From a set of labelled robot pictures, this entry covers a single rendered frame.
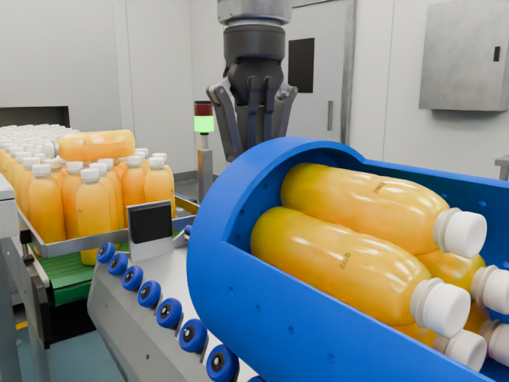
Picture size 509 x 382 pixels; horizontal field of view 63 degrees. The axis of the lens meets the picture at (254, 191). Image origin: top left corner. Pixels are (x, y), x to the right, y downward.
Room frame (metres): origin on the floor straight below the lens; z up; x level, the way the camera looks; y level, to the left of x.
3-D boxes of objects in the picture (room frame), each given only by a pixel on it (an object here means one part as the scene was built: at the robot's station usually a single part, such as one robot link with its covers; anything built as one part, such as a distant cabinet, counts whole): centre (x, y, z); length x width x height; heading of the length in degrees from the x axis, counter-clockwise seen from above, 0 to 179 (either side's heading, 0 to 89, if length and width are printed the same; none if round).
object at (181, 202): (1.70, 0.59, 0.96); 1.60 x 0.01 x 0.03; 37
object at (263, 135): (0.54, -0.01, 1.25); 0.04 x 0.01 x 0.11; 37
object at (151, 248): (0.87, 0.23, 0.99); 0.10 x 0.02 x 0.12; 127
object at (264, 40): (0.53, 0.00, 1.32); 0.08 x 0.07 x 0.09; 127
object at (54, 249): (0.93, 0.27, 0.96); 0.40 x 0.01 x 0.03; 127
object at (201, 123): (1.39, 0.17, 1.18); 0.06 x 0.06 x 0.05
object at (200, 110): (1.39, 0.17, 1.23); 0.06 x 0.06 x 0.04
